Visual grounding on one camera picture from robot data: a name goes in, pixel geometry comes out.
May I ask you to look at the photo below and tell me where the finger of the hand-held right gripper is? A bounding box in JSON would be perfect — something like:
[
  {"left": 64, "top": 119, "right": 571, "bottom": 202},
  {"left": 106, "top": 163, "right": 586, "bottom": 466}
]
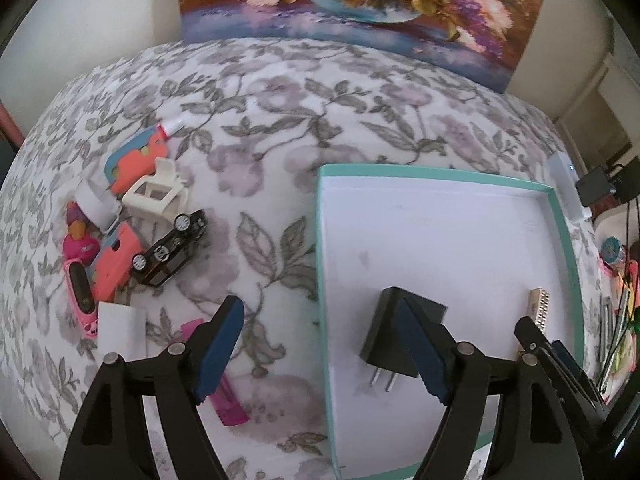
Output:
[
  {"left": 514, "top": 315, "right": 608, "bottom": 413},
  {"left": 550, "top": 339, "right": 601, "bottom": 396}
]

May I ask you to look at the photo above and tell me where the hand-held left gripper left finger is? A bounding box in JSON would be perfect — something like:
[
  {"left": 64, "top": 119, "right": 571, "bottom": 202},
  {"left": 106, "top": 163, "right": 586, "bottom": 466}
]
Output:
[{"left": 60, "top": 296, "right": 245, "bottom": 480}]

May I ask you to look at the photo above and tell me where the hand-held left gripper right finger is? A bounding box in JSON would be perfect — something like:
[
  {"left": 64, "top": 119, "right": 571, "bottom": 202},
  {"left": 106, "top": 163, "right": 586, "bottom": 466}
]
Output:
[{"left": 395, "top": 299, "right": 586, "bottom": 480}]

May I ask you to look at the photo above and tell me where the small wooden block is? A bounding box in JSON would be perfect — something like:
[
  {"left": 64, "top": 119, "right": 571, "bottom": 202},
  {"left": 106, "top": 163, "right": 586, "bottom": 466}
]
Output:
[{"left": 526, "top": 287, "right": 552, "bottom": 336}]

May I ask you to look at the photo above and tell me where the black charger adapter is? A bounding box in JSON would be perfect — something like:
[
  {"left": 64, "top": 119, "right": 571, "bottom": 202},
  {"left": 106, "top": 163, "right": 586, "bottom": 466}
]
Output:
[{"left": 359, "top": 286, "right": 449, "bottom": 393}]

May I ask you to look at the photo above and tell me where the pink comb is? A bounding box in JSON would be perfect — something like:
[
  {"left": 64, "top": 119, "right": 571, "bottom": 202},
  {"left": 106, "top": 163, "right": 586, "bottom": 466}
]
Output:
[{"left": 179, "top": 319, "right": 251, "bottom": 428}]

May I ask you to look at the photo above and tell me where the white charger adapter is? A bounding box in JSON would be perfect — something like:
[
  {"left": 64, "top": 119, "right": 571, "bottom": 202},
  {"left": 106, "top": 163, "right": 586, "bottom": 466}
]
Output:
[{"left": 96, "top": 302, "right": 147, "bottom": 361}]

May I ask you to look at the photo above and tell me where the black toy car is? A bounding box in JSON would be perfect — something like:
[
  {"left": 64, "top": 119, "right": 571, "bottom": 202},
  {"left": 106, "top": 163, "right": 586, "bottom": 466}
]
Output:
[{"left": 131, "top": 208, "right": 207, "bottom": 287}]

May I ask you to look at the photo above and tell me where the teal edged white box lid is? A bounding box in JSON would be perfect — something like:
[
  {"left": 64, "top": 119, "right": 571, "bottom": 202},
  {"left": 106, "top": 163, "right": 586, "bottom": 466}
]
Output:
[{"left": 316, "top": 162, "right": 586, "bottom": 480}]

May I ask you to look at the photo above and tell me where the orange blue toy block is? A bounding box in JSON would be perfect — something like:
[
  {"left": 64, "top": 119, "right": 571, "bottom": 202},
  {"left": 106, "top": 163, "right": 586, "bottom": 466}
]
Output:
[{"left": 90, "top": 222, "right": 143, "bottom": 306}]

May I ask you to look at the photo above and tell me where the pink smartwatch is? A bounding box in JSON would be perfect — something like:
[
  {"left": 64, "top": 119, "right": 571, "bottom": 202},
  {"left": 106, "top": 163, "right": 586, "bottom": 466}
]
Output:
[{"left": 64, "top": 257, "right": 101, "bottom": 340}]

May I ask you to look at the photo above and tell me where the pink toy figure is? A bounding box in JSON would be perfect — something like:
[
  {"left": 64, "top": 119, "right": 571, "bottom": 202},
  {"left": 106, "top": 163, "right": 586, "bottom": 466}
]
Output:
[{"left": 62, "top": 201, "right": 103, "bottom": 267}]

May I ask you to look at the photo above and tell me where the round blue tin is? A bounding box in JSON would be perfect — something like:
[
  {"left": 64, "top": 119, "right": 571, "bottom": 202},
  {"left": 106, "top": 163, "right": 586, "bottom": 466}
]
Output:
[{"left": 600, "top": 237, "right": 623, "bottom": 266}]

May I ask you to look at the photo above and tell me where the white device with light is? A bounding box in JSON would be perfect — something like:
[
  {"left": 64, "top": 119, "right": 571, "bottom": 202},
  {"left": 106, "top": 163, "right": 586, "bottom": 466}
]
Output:
[{"left": 547, "top": 151, "right": 593, "bottom": 221}]

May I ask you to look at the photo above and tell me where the black power adapter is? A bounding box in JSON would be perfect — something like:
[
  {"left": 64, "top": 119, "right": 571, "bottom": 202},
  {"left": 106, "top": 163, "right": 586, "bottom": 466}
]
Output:
[{"left": 575, "top": 167, "right": 615, "bottom": 207}]

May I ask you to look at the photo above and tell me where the white hair claw clip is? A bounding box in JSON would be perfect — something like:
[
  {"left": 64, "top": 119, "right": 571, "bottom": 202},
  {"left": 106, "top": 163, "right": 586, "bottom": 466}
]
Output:
[{"left": 121, "top": 157, "right": 190, "bottom": 221}]

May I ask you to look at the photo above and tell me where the white plastic piece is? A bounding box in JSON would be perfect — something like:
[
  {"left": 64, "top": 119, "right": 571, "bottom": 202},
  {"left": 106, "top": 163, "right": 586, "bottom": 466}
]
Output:
[{"left": 76, "top": 179, "right": 122, "bottom": 233}]

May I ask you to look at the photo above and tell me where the coral and blue toy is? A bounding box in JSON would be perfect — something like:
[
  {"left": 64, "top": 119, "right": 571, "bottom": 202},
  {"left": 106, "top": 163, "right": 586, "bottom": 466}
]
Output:
[{"left": 104, "top": 112, "right": 201, "bottom": 196}]

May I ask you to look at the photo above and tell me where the grey floral bedspread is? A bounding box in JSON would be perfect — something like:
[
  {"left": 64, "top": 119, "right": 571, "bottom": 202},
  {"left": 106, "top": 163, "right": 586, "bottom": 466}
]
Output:
[{"left": 0, "top": 37, "right": 616, "bottom": 480}]

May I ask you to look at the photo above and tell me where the white shelf furniture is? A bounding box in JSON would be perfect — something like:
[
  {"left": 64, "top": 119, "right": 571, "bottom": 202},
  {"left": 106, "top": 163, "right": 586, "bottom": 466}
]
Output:
[{"left": 555, "top": 50, "right": 640, "bottom": 161}]

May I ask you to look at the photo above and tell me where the floral canvas painting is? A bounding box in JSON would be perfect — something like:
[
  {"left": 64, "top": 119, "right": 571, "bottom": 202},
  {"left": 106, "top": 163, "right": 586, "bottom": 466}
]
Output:
[{"left": 176, "top": 0, "right": 553, "bottom": 95}]

